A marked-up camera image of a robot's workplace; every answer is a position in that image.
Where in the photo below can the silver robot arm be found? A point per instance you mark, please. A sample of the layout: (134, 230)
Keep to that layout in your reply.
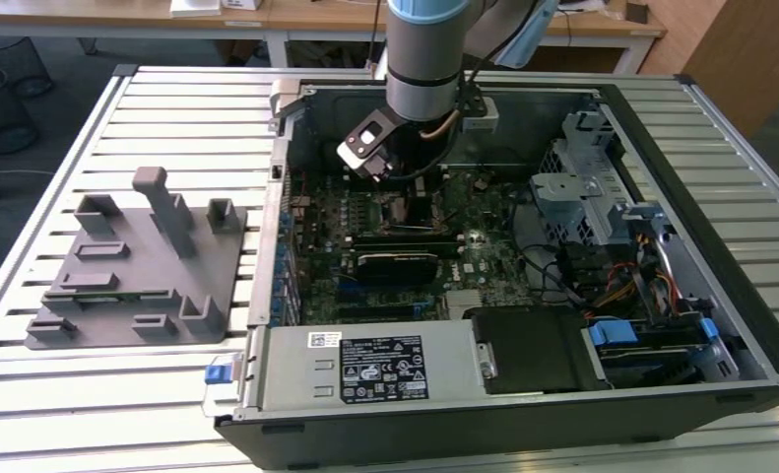
(422, 59)

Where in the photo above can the CPU socket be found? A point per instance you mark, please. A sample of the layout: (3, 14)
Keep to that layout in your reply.
(394, 211)

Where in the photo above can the silver coin cell battery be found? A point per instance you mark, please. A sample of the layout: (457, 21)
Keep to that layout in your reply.
(480, 181)

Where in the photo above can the black RAM slot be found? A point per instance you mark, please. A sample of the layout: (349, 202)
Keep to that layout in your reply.
(406, 236)
(406, 241)
(406, 246)
(406, 251)

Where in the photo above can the silver metal drive cage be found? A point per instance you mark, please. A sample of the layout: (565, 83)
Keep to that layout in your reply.
(564, 189)

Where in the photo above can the small black graphics card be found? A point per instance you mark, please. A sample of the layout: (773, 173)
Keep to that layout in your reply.
(396, 271)

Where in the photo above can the green motherboard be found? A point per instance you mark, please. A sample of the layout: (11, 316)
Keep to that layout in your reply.
(494, 276)

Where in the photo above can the silver chipset heatsink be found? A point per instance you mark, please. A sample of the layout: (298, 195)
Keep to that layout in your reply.
(465, 301)

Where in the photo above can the black expansion slot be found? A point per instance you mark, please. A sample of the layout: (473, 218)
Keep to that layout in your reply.
(389, 312)

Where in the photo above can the wooden desk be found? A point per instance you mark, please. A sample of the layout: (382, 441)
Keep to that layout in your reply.
(600, 24)

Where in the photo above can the white box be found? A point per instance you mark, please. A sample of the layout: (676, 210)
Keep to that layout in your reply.
(241, 4)
(196, 7)

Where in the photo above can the silver hinged support bar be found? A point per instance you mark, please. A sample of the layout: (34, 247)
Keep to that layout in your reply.
(668, 256)

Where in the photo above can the black plastic shroud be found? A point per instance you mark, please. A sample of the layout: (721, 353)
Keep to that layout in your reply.
(534, 350)

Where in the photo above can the small black box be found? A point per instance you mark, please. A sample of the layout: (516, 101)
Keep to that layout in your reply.
(637, 12)

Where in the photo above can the blue disk carrier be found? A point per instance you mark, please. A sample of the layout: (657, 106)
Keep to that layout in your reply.
(613, 335)

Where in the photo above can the silver power supply unit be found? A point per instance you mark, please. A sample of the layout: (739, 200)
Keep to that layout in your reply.
(285, 364)

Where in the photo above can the grey plastic parts rack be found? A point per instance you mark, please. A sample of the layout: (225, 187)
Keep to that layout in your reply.
(140, 276)

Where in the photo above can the wooden cabinet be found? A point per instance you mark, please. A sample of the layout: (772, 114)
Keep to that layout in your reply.
(744, 59)

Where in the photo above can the blue case latch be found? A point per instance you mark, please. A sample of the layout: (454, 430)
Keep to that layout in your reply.
(218, 373)

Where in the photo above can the green RAM stick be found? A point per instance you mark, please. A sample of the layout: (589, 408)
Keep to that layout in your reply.
(123, 297)

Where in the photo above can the small blue bay clip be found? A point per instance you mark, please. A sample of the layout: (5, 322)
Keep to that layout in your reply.
(708, 329)

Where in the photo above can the black PC case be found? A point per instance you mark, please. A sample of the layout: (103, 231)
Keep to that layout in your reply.
(429, 443)

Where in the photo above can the black mesh waste bin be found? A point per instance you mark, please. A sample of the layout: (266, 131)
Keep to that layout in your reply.
(2, 118)
(15, 64)

